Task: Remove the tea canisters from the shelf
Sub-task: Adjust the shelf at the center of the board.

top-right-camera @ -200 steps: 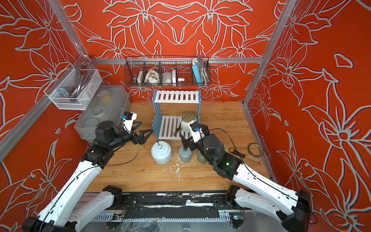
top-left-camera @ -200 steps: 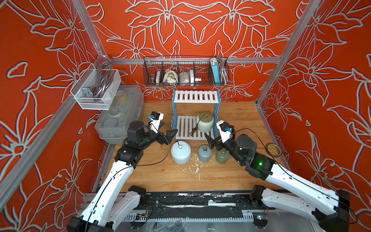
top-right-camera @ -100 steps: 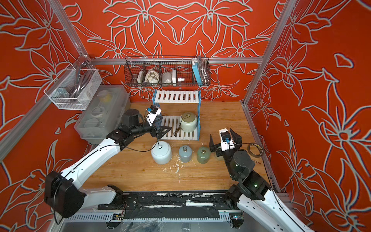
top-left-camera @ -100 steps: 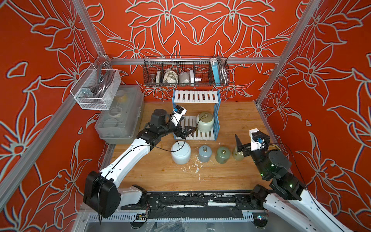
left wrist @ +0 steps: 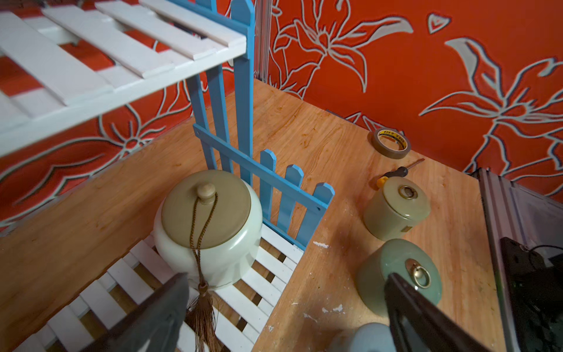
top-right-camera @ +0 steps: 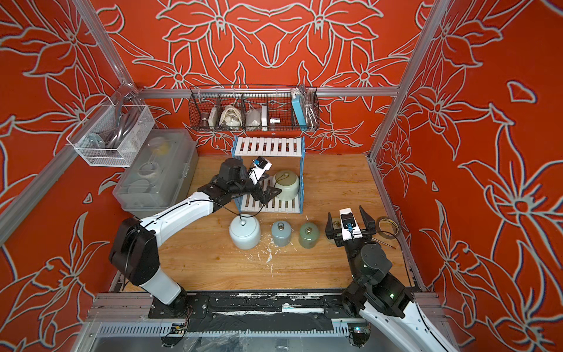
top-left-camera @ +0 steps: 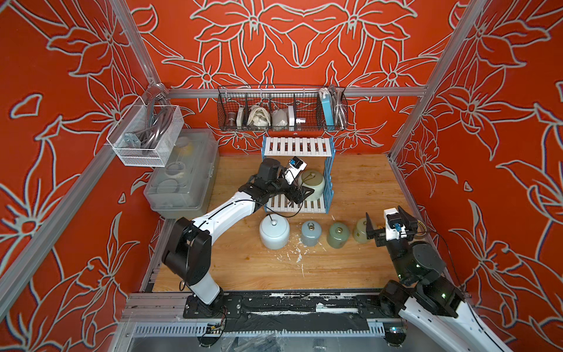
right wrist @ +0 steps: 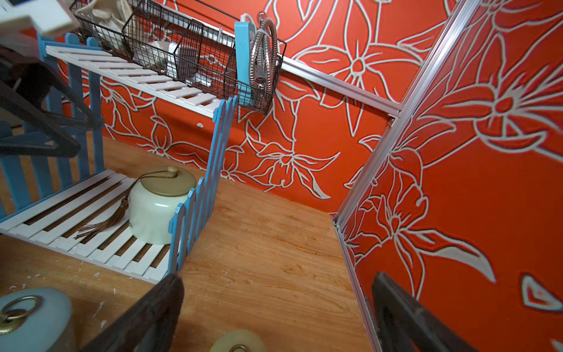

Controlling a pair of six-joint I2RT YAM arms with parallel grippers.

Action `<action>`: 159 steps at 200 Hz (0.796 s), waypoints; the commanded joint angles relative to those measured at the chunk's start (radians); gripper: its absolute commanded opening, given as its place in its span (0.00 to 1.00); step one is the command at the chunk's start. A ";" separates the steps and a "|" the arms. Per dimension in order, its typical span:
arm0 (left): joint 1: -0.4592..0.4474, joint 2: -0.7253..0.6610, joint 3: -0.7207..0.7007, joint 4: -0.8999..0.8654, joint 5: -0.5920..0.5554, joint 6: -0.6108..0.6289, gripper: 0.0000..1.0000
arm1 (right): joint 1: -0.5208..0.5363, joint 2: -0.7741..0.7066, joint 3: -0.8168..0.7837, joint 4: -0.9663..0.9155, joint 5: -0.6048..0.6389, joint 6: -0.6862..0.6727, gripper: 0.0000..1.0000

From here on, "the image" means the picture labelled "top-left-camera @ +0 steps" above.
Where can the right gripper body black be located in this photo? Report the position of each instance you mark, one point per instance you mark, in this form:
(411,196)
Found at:
(381,240)

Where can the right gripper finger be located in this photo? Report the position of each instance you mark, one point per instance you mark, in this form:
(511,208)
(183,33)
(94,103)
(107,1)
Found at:
(371,232)
(410,223)

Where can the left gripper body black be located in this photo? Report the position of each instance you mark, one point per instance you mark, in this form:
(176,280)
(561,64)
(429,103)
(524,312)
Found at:
(283,188)

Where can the yellow tea canister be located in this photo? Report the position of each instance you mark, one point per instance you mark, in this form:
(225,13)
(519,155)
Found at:
(360,231)

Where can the cream round ceramic jar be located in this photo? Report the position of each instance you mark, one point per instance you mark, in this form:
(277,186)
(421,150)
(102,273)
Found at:
(314,180)

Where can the green tea canister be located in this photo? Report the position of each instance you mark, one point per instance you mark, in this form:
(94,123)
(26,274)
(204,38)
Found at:
(338,235)

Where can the grey-blue tea canister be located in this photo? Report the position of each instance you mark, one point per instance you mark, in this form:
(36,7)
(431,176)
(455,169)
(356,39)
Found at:
(310,233)

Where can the pale blue round ceramic jar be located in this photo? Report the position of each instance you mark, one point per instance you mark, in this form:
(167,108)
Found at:
(274,231)

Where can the blue white picket shelf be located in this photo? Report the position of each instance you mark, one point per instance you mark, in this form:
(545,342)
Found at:
(298,148)

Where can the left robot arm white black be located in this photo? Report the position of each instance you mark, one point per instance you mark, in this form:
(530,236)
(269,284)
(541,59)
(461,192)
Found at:
(189,247)

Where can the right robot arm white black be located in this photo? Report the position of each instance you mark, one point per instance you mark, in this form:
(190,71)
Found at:
(421,294)

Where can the brown tape roll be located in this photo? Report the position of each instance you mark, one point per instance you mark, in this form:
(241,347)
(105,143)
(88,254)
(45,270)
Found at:
(422,229)

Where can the cream cloth in basket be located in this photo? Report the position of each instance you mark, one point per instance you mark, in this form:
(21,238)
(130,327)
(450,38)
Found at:
(259,117)

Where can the blue box in basket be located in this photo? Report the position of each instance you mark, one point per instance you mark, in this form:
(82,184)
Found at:
(327,105)

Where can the translucent plastic storage box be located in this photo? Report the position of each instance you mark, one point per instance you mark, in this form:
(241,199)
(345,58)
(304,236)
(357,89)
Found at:
(184,186)

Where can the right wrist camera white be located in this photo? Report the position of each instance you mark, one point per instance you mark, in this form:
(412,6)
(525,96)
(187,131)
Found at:
(394,225)

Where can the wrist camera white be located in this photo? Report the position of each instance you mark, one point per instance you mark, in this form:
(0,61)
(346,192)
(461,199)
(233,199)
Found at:
(394,225)
(295,166)

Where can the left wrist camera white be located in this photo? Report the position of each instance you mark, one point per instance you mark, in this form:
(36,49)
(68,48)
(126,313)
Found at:
(295,166)

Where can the black wire wall basket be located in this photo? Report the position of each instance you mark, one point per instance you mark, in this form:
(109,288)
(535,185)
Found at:
(292,108)

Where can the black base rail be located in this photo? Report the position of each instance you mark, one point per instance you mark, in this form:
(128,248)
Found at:
(299,311)

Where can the clear plastic wall basket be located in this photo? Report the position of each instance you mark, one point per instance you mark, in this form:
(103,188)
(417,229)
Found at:
(146,136)

